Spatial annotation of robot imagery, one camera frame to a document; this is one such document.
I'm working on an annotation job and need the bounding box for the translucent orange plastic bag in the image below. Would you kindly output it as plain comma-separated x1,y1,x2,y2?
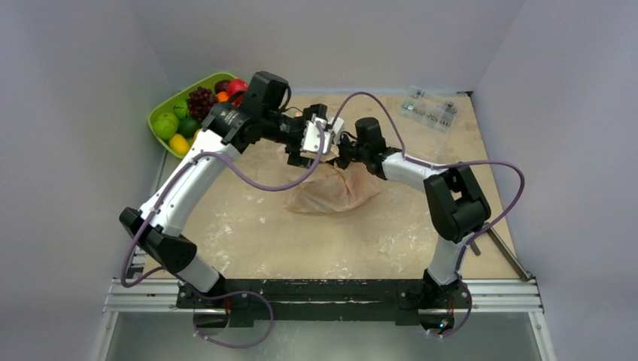
283,163,381,214

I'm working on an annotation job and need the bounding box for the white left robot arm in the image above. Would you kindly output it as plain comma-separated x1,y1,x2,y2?
120,71,332,308

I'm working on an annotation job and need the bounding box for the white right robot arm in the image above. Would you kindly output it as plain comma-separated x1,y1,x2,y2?
332,117,491,306

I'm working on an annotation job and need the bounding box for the red apple in basket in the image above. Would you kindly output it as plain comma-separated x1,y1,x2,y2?
226,78,248,96

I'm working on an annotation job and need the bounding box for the orange tangerine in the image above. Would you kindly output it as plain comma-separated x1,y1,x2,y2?
216,91,229,102

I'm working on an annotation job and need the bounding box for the clear plastic screw box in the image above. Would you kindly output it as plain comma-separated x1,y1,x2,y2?
400,86,459,161

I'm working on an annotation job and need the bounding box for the green plastic fruit basket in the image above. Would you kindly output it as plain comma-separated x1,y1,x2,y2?
147,72,236,159

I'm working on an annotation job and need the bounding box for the dark purple grape bunch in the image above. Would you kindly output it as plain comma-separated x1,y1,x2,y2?
187,86,218,121

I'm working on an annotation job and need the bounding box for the dark green avocado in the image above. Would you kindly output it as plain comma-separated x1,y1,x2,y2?
177,117,202,139

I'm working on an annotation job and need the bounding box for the yellow mango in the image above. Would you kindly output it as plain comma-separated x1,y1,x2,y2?
169,133,191,157

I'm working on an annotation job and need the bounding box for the small green lime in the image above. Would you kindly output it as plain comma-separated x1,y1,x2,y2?
173,99,189,120

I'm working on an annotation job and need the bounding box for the green bumpy custard apple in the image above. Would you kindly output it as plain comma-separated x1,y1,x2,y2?
151,112,179,141

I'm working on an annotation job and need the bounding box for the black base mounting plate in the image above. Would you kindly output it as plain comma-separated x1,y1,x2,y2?
176,278,471,330

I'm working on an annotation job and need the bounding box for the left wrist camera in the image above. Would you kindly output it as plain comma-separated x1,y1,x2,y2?
300,118,331,155

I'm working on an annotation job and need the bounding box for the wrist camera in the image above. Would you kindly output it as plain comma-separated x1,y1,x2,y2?
327,117,345,146
300,118,331,155

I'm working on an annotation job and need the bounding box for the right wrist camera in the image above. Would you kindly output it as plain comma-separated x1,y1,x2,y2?
327,117,345,146

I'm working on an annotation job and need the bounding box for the front aluminium rail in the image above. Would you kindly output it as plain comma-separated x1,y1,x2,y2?
103,279,543,314

